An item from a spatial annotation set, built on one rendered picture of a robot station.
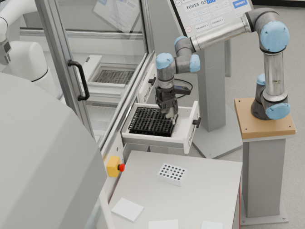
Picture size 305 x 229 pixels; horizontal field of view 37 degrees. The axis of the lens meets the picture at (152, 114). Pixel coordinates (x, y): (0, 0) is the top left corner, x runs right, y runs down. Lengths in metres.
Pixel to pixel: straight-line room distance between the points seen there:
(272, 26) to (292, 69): 2.28
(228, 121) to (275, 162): 1.02
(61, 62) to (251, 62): 2.86
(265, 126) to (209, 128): 1.12
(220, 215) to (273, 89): 0.63
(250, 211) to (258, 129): 0.73
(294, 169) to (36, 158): 2.41
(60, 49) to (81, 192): 0.57
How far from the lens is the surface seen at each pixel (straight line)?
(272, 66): 2.12
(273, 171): 2.72
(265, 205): 2.95
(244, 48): 4.52
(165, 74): 2.03
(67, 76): 1.72
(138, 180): 2.26
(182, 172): 2.22
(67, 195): 1.24
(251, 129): 2.41
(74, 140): 1.29
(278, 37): 2.00
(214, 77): 3.24
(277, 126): 2.45
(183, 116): 2.45
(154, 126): 2.32
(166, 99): 2.12
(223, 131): 3.52
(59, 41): 1.66
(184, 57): 2.04
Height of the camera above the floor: 2.43
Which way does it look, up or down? 40 degrees down
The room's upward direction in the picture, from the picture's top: 9 degrees counter-clockwise
